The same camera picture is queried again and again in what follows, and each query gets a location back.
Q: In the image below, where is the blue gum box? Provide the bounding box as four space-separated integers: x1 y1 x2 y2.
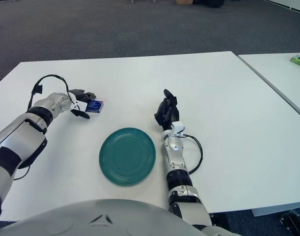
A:
86 99 105 114

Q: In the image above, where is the green ridged plate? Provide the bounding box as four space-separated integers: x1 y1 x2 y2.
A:
99 127 157 185

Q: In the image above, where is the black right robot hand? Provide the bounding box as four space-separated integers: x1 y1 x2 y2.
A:
154 88 181 132

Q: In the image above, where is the grey robot torso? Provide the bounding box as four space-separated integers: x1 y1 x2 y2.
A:
0 198 236 236

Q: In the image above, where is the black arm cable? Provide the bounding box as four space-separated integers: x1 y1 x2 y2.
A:
27 74 77 111
183 134 204 175

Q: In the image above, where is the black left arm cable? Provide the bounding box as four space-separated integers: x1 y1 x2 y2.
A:
27 74 77 111

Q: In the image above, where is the green packet box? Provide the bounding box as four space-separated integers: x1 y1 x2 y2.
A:
289 53 300 69

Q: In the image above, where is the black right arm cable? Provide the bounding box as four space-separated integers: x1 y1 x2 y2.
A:
183 134 204 175

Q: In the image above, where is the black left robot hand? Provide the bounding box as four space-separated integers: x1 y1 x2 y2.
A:
68 88 96 120

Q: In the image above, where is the white table frame beam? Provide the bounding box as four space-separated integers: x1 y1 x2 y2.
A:
251 207 300 217

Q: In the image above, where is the black cabinet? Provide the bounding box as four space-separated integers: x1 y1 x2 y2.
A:
192 0 225 8

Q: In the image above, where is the black table foot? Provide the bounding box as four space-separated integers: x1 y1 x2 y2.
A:
278 210 300 234

